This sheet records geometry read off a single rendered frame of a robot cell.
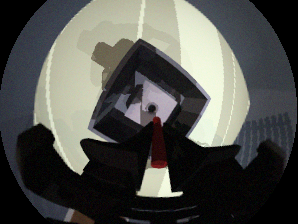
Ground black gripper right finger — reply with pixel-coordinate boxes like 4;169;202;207
162;121;241;193

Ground dark red peg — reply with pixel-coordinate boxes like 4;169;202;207
150;117;168;168

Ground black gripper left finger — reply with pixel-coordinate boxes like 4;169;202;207
80;121;153;192

